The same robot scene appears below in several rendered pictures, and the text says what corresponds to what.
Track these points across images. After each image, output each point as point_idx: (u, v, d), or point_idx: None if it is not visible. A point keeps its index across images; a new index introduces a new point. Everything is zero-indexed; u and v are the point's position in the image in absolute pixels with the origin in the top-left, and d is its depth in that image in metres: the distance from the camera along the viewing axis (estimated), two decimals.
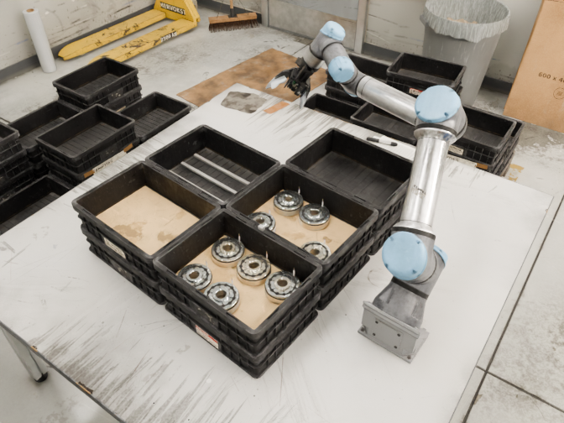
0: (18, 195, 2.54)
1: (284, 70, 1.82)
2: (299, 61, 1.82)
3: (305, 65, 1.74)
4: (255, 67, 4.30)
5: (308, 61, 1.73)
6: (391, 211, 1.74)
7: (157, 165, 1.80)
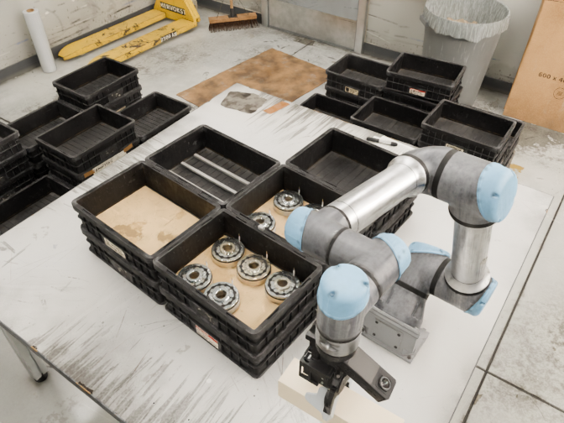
0: (18, 195, 2.54)
1: None
2: (363, 355, 0.90)
3: None
4: (255, 67, 4.30)
5: None
6: (391, 211, 1.74)
7: (157, 165, 1.80)
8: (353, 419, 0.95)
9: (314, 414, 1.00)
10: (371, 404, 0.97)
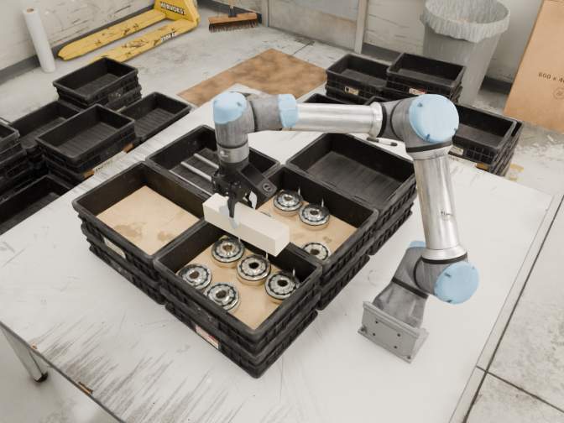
0: (18, 195, 2.54)
1: None
2: (254, 171, 1.27)
3: (227, 148, 1.26)
4: (255, 67, 4.30)
5: None
6: (391, 211, 1.74)
7: (157, 165, 1.80)
8: (253, 225, 1.32)
9: (228, 228, 1.38)
10: (267, 217, 1.34)
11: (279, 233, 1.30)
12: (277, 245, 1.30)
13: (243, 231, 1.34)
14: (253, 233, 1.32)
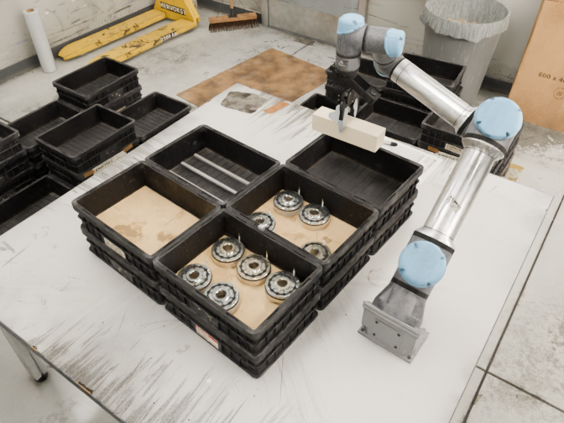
0: (18, 195, 2.54)
1: None
2: (362, 81, 1.60)
3: None
4: (255, 67, 4.30)
5: None
6: (391, 211, 1.74)
7: (157, 165, 1.80)
8: (356, 127, 1.65)
9: (333, 133, 1.71)
10: (367, 122, 1.67)
11: (378, 133, 1.63)
12: (377, 142, 1.63)
13: (347, 133, 1.67)
14: (356, 134, 1.66)
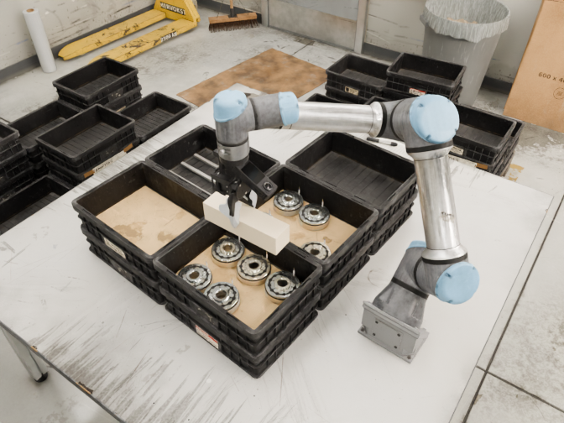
0: (18, 195, 2.54)
1: None
2: (255, 169, 1.26)
3: None
4: (255, 67, 4.30)
5: None
6: (391, 211, 1.74)
7: (157, 165, 1.80)
8: (253, 223, 1.32)
9: (228, 227, 1.37)
10: (267, 216, 1.34)
11: (279, 232, 1.29)
12: (277, 243, 1.30)
13: (243, 229, 1.34)
14: (253, 232, 1.32)
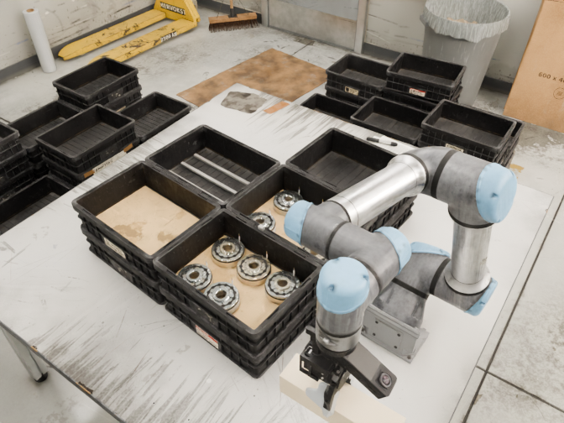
0: (18, 195, 2.54)
1: None
2: (364, 351, 0.89)
3: None
4: (255, 67, 4.30)
5: None
6: (391, 211, 1.74)
7: (157, 165, 1.80)
8: (354, 415, 0.94)
9: (315, 410, 1.00)
10: (373, 401, 0.96)
11: None
12: None
13: (340, 420, 0.96)
14: None
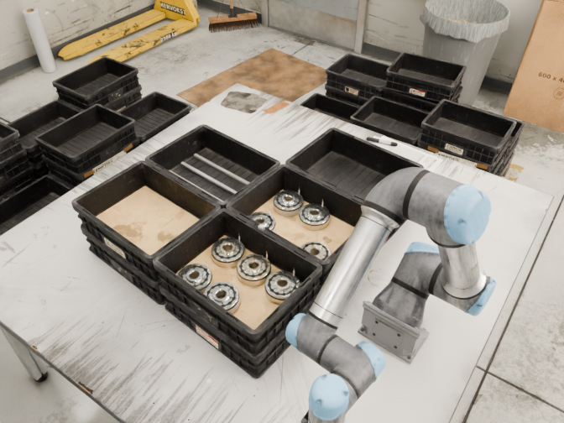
0: (18, 195, 2.54)
1: None
2: None
3: None
4: (255, 67, 4.30)
5: None
6: None
7: (157, 165, 1.80)
8: None
9: None
10: None
11: None
12: None
13: None
14: None
